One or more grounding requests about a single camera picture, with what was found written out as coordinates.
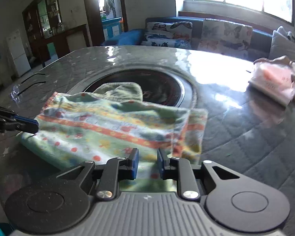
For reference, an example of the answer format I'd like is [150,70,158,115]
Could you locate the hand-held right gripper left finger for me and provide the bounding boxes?
[56,148,139,200]

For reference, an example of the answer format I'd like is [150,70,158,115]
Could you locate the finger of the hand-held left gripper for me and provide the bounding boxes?
[0,118,39,135]
[0,106,39,125]

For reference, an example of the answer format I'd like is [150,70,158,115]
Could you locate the blue cabinet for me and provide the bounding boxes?
[102,17,123,41]

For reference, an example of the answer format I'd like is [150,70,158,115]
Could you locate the hanging clothes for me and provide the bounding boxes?
[104,0,116,16]

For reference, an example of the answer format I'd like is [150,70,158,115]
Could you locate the green floral patterned shirt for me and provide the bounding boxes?
[20,82,209,180]

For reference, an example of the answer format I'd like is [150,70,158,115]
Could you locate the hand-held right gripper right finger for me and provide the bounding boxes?
[157,149,241,199]

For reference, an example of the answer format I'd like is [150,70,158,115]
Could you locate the eyeglasses with black temples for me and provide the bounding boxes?
[12,72,47,101]

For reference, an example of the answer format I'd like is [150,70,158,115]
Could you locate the small butterfly print cushion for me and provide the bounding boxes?
[141,22,193,49]

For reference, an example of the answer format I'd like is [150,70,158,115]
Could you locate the pink tissue pack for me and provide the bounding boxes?
[248,61,295,107]

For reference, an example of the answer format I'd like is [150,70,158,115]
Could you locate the round dark table hotplate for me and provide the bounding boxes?
[82,69,185,108]

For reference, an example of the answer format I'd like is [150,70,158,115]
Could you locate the grey pillow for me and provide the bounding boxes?
[269,26,295,65]

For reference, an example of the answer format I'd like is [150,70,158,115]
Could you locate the dark wooden display cabinet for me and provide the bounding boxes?
[22,0,88,67]

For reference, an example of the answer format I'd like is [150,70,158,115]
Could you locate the dark wooden door frame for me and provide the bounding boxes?
[82,0,128,48]

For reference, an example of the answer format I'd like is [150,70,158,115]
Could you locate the white refrigerator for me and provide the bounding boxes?
[6,29,31,78]

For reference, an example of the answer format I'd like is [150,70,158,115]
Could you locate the blue sofa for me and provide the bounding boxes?
[101,17,295,63]

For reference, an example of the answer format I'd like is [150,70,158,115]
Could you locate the large butterfly print cushion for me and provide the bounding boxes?
[198,18,253,57]

